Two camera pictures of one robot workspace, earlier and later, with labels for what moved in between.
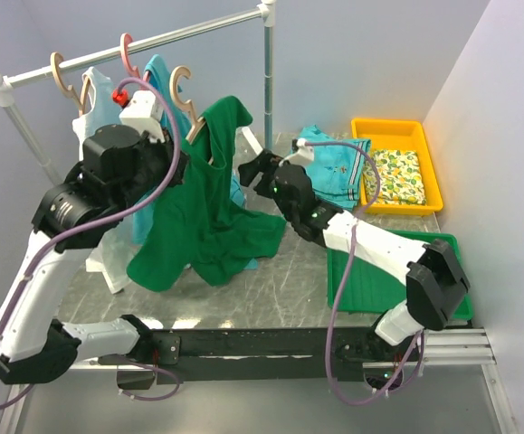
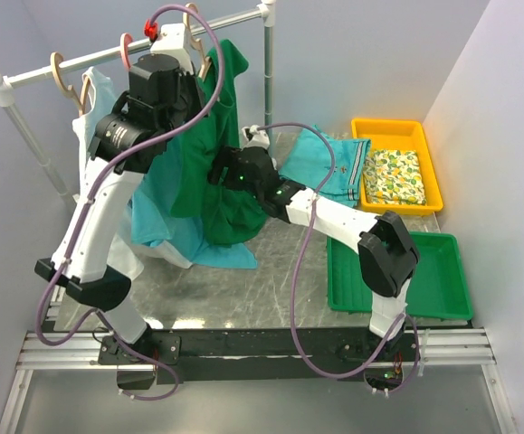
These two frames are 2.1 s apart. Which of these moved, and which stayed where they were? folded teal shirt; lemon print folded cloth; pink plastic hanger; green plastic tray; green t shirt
Moved: green t shirt
Stayed: green plastic tray; folded teal shirt; pink plastic hanger; lemon print folded cloth
